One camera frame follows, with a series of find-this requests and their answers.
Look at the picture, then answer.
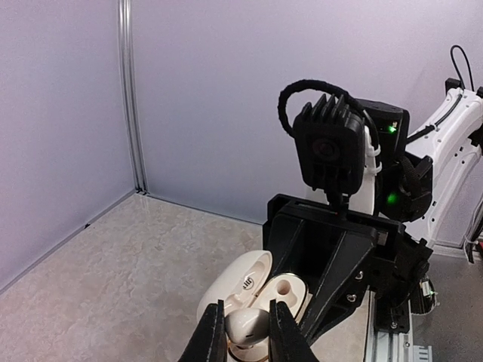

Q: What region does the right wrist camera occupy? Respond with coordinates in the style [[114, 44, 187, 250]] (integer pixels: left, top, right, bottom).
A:
[[293, 94, 365, 195]]

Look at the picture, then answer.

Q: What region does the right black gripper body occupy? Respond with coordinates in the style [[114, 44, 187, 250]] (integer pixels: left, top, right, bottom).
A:
[[266, 194, 430, 314]]

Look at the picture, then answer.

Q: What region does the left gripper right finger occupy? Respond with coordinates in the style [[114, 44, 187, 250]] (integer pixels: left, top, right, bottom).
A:
[[269, 299, 317, 362]]

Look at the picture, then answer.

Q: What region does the front aluminium rail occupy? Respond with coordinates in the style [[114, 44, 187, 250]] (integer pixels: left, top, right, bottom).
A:
[[361, 297, 483, 362]]

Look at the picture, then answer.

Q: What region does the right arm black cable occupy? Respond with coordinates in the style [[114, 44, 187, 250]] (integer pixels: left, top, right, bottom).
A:
[[278, 44, 483, 265]]

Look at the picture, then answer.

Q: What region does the white earbud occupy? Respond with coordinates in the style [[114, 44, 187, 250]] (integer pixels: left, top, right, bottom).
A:
[[225, 308, 269, 347]]

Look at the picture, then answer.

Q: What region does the white earbud charging case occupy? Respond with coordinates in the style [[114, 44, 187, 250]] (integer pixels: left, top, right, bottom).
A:
[[196, 250, 311, 361]]

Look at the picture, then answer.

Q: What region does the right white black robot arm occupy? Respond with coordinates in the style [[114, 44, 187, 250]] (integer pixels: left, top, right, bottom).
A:
[[263, 79, 482, 344]]

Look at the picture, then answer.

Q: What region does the left aluminium post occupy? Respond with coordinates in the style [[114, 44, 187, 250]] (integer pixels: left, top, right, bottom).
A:
[[118, 0, 149, 195]]

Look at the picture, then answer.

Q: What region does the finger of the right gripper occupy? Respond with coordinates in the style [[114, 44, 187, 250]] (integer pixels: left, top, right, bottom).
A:
[[263, 216, 305, 275], [299, 227, 377, 345]]

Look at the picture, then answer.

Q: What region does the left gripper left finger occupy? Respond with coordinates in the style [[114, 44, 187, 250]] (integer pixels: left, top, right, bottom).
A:
[[180, 299, 228, 362]]

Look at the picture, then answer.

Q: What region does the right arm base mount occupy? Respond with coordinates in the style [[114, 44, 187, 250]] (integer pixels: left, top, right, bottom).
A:
[[373, 275, 438, 333]]

